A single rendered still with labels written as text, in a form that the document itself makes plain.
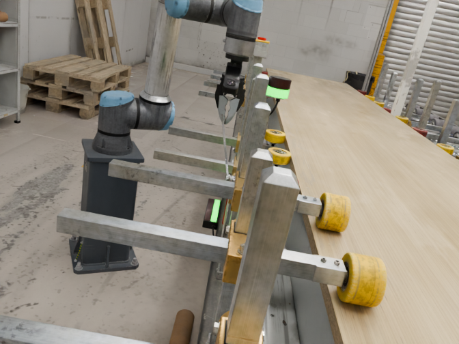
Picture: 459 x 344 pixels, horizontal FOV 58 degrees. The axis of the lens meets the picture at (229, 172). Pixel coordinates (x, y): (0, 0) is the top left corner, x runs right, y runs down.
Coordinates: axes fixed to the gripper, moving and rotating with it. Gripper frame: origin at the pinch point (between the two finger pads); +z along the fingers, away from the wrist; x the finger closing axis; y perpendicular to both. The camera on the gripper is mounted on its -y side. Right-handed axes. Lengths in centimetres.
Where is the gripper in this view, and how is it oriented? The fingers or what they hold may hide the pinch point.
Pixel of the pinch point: (225, 121)
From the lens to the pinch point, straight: 129.8
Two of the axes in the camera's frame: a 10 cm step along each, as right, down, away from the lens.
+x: -9.8, -1.9, -0.1
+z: -1.8, 9.2, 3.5
